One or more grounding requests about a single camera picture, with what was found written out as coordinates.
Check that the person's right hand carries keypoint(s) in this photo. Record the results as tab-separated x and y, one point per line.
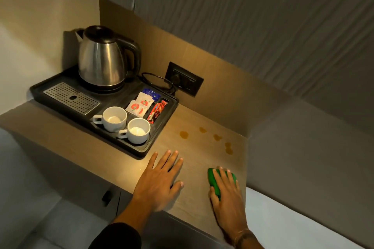
229	208

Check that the person's left hand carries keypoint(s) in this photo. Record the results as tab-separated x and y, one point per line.
154	184

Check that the person's right little finger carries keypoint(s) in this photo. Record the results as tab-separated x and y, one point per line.
238	189

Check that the person's right middle finger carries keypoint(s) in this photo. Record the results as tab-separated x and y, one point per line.
224	178

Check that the person's left thumb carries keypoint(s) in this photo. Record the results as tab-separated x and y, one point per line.
176	189

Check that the person's right thumb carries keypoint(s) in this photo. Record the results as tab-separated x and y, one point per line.
214	199

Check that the person's left little finger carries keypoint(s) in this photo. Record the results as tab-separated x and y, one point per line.
152	161

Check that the person's left middle finger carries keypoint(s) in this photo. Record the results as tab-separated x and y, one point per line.
171	161

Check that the green sponge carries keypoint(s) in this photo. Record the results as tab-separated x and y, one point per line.
213	183

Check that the person's right forearm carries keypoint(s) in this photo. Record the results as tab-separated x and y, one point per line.
249	243

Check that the person's left forearm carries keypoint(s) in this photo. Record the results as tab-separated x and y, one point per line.
125	225

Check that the brown liquid stain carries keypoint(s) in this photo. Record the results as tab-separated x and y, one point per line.
229	149
202	130
217	137
183	134

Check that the white ceramic cup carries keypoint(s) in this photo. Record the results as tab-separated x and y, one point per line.
137	132
112	120

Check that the red stick sachets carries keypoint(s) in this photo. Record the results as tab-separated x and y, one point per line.
156	111

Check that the white sachet with red print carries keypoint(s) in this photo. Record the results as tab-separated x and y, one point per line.
145	100
135	108

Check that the blue sachet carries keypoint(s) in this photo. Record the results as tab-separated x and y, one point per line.
152	93

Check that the black plastic serving tray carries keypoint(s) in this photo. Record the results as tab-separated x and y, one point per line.
117	101

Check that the black kettle base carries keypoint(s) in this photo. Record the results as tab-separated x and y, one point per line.
102	88

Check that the perforated metal drip grate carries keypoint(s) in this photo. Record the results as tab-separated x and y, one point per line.
71	98

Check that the stainless steel electric kettle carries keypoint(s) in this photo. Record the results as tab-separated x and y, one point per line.
100	59

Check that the black wall socket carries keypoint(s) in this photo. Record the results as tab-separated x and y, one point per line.
187	78

